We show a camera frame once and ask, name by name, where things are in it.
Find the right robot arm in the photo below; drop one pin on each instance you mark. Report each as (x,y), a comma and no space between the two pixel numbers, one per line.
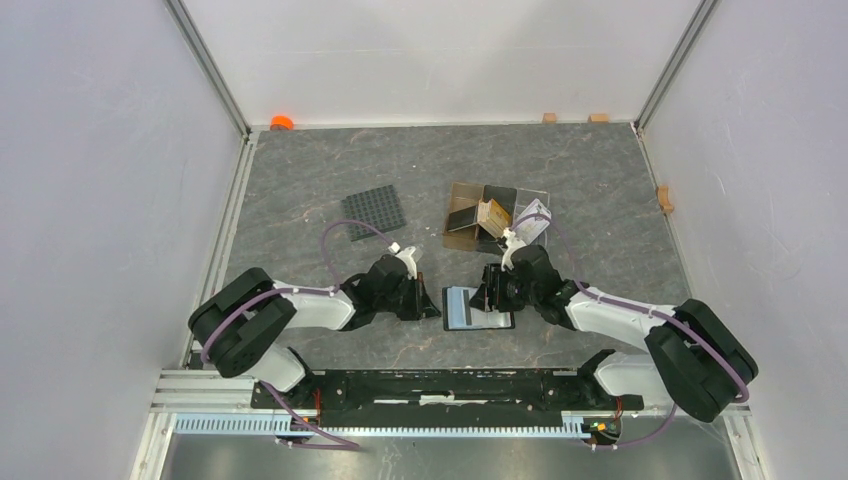
(688,354)

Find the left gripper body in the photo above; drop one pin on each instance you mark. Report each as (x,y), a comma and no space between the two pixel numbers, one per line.
(403,301)

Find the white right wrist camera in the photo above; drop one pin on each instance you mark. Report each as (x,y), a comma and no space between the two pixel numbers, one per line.
(511,243)

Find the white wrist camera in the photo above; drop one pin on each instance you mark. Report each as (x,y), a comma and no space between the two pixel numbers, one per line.
(410,256)
(511,243)

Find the dark grey stud baseplate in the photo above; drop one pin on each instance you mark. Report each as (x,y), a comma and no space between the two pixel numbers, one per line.
(379,207)

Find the orange card stack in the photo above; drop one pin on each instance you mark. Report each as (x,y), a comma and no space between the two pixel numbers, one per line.
(492,217)

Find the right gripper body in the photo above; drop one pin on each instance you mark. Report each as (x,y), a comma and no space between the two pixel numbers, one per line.
(509,294)

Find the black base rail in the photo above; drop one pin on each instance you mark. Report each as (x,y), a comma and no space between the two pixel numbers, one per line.
(534,397)

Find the orange round cap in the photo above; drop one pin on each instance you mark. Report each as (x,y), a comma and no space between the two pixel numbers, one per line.
(281,122)

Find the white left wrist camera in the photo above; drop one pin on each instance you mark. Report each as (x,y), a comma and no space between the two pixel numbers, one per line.
(410,256)

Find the amber and black organizer box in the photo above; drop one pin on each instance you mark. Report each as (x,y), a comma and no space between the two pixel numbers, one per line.
(475,238)

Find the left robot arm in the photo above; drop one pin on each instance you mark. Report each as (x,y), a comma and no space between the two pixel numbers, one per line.
(238,328)

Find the black credit card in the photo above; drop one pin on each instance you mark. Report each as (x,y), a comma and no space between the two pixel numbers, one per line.
(462,219)

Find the curved wooden piece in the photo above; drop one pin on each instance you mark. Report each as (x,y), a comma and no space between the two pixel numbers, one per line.
(664,199)

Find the black card holder wallet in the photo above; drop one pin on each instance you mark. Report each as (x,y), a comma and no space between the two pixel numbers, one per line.
(498,320)

